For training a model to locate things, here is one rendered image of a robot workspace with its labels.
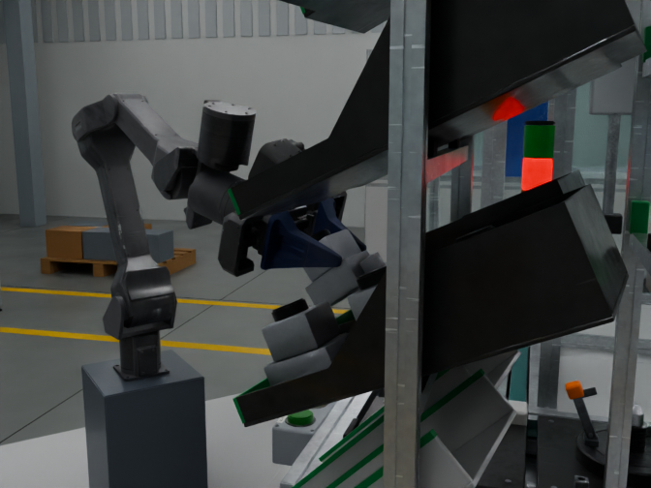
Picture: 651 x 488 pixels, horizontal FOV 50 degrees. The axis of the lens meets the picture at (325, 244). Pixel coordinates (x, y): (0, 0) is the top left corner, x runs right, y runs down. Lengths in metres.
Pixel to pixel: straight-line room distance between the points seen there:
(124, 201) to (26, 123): 8.98
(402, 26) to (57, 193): 10.70
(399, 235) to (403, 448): 0.13
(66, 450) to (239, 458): 0.30
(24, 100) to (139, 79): 1.52
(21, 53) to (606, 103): 8.75
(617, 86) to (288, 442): 1.26
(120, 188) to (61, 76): 9.89
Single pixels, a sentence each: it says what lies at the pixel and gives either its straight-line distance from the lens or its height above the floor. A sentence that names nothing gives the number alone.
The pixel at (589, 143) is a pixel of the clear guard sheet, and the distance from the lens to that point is 2.27.
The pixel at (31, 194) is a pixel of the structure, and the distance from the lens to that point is 10.03.
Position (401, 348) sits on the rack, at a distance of 0.43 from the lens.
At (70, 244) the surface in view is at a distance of 6.83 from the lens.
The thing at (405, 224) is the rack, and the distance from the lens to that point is 0.41.
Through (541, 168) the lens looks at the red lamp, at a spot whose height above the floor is 1.34.
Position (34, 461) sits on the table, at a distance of 1.30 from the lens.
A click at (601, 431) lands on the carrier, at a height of 0.99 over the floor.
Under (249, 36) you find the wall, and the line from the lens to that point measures 9.61.
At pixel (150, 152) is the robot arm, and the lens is 0.89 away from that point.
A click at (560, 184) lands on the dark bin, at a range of 0.57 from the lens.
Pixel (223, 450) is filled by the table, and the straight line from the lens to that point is 1.25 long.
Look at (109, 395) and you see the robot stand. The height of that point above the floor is 1.06.
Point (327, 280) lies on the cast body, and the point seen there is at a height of 1.26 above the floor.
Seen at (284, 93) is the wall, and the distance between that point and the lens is 9.42.
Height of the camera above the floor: 1.42
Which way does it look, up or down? 10 degrees down
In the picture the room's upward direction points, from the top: straight up
